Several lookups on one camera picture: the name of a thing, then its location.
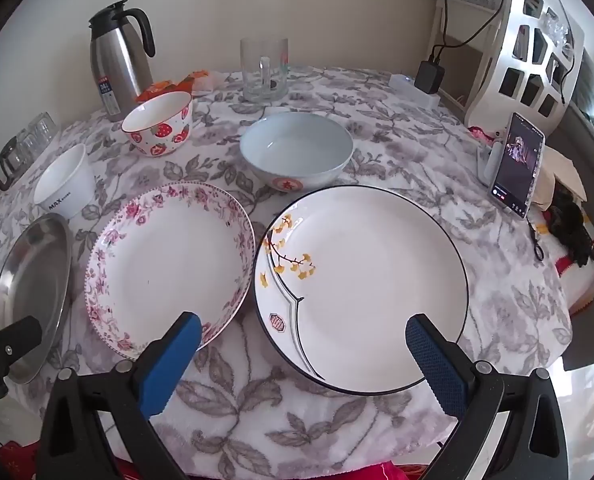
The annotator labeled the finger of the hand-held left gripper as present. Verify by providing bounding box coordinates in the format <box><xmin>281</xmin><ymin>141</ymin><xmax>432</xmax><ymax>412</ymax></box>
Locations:
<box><xmin>0</xmin><ymin>316</ymin><xmax>44</xmax><ymax>363</ymax></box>

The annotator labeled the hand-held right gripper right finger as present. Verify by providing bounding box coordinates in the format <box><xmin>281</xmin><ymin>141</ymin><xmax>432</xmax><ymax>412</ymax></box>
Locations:
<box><xmin>404</xmin><ymin>313</ymin><xmax>570</xmax><ymax>480</ymax></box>

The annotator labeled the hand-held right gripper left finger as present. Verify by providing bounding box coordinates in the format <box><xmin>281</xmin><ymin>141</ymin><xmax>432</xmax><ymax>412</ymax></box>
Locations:
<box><xmin>37</xmin><ymin>311</ymin><xmax>203</xmax><ymax>480</ymax></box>

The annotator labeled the stainless steel plate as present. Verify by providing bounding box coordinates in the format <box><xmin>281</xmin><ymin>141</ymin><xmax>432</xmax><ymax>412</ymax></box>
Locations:
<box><xmin>0</xmin><ymin>212</ymin><xmax>74</xmax><ymax>386</ymax></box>

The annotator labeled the pink floral plate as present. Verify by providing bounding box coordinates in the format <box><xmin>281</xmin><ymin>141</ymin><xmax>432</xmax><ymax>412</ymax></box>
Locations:
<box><xmin>84</xmin><ymin>181</ymin><xmax>256</xmax><ymax>361</ymax></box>

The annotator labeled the black-rimmed ginkgo print plate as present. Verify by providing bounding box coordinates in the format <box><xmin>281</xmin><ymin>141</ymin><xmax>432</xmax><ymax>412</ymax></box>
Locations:
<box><xmin>253</xmin><ymin>185</ymin><xmax>470</xmax><ymax>395</ymax></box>

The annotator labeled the small white bowl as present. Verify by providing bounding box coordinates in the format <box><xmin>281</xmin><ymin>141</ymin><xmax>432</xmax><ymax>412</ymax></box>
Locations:
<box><xmin>33</xmin><ymin>143</ymin><xmax>96</xmax><ymax>220</ymax></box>

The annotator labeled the strawberry print bowl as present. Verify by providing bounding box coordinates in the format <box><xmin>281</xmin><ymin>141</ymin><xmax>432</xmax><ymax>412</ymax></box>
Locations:
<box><xmin>121</xmin><ymin>91</ymin><xmax>194</xmax><ymax>157</ymax></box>

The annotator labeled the pale blue bowl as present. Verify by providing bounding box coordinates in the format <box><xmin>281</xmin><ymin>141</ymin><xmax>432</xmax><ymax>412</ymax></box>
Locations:
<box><xmin>240</xmin><ymin>112</ymin><xmax>354</xmax><ymax>195</ymax></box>

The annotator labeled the white and red towel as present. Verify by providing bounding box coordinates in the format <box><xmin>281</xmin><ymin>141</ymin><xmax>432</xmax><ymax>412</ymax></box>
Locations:
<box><xmin>544</xmin><ymin>230</ymin><xmax>594</xmax><ymax>313</ymax></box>

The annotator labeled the black cloth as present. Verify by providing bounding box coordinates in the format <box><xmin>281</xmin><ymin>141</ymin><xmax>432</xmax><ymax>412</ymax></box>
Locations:
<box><xmin>547</xmin><ymin>187</ymin><xmax>594</xmax><ymax>268</ymax></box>

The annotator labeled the grey phone stand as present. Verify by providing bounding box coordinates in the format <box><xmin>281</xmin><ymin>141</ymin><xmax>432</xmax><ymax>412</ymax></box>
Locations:
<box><xmin>477</xmin><ymin>142</ymin><xmax>508</xmax><ymax>184</ymax></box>

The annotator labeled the smartphone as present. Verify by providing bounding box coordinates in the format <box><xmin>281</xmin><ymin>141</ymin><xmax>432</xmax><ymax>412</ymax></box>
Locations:
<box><xmin>488</xmin><ymin>112</ymin><xmax>546</xmax><ymax>221</ymax></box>

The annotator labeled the beige cardboard box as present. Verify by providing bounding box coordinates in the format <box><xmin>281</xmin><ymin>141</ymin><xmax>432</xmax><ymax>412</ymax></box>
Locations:
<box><xmin>532</xmin><ymin>147</ymin><xmax>589</xmax><ymax>211</ymax></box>

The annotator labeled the pink trinket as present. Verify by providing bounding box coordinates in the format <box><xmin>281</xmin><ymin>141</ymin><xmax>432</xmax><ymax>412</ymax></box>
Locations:
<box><xmin>467</xmin><ymin>125</ymin><xmax>503</xmax><ymax>144</ymax></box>

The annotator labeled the orange snack packet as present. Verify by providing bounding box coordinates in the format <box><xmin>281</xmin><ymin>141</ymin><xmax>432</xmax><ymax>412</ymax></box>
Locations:
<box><xmin>136</xmin><ymin>79</ymin><xmax>188</xmax><ymax>104</ymax></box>

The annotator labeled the clear fruit-print snack packet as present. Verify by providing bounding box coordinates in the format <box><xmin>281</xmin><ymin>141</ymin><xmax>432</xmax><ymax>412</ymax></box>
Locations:
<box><xmin>177</xmin><ymin>69</ymin><xmax>223</xmax><ymax>96</ymax></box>

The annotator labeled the white power strip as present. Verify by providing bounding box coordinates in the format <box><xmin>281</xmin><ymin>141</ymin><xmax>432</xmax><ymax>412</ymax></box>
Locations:
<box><xmin>389</xmin><ymin>74</ymin><xmax>441</xmax><ymax>109</ymax></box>

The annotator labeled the black charger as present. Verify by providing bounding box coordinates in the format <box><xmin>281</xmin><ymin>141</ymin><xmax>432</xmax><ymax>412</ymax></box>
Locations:
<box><xmin>414</xmin><ymin>60</ymin><xmax>446</xmax><ymax>96</ymax></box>

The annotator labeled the stainless steel thermos jug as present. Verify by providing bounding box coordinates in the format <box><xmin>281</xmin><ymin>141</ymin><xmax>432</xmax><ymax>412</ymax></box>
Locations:
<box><xmin>88</xmin><ymin>0</ymin><xmax>157</xmax><ymax>123</ymax></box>

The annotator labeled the clear glass mug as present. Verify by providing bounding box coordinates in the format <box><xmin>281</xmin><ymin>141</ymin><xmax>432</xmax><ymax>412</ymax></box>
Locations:
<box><xmin>240</xmin><ymin>37</ymin><xmax>290</xmax><ymax>103</ymax></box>

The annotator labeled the white openwork storage shelf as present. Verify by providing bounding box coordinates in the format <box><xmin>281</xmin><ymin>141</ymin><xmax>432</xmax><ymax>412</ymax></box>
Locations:
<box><xmin>429</xmin><ymin>0</ymin><xmax>586</xmax><ymax>134</ymax></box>

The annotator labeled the black lanyard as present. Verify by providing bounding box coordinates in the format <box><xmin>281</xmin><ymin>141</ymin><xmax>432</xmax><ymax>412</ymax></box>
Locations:
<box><xmin>527</xmin><ymin>217</ymin><xmax>546</xmax><ymax>262</ymax></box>

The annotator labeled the thin black cable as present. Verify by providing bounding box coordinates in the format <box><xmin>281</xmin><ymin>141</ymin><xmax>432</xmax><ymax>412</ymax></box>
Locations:
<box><xmin>540</xmin><ymin>0</ymin><xmax>579</xmax><ymax>107</ymax></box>

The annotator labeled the black charger cable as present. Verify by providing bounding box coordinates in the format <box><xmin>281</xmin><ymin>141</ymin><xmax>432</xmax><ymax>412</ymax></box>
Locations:
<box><xmin>428</xmin><ymin>0</ymin><xmax>519</xmax><ymax>65</ymax></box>

